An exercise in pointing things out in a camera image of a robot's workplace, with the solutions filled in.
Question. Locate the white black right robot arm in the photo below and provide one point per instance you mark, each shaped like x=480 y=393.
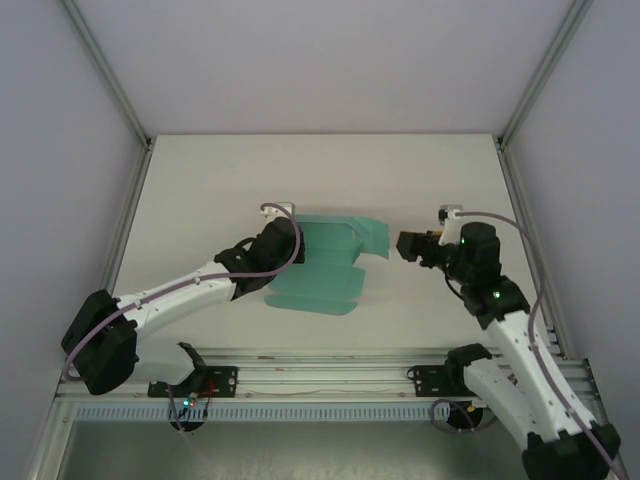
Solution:
x=520 y=360

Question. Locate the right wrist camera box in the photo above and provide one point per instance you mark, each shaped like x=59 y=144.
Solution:
x=447 y=211

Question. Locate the aluminium frame post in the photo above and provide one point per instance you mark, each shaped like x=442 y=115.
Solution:
x=545 y=70
x=107 y=70

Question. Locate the aluminium table edge rail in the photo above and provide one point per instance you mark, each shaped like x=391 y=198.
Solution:
x=522 y=210
x=127 y=215

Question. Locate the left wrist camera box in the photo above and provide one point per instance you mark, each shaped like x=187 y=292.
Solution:
x=282 y=207

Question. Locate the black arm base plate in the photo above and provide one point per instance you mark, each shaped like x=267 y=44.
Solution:
x=425 y=380
x=225 y=377

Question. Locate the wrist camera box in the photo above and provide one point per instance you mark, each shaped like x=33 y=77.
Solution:
x=447 y=211
x=282 y=207

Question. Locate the grey metal panel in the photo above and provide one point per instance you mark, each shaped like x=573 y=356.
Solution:
x=300 y=450

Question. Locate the teal cardboard box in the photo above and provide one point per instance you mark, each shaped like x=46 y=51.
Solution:
x=325 y=280

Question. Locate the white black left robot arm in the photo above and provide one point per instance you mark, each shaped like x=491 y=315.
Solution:
x=165 y=295

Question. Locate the aluminium frame beam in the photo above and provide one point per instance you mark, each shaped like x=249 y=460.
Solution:
x=50 y=440

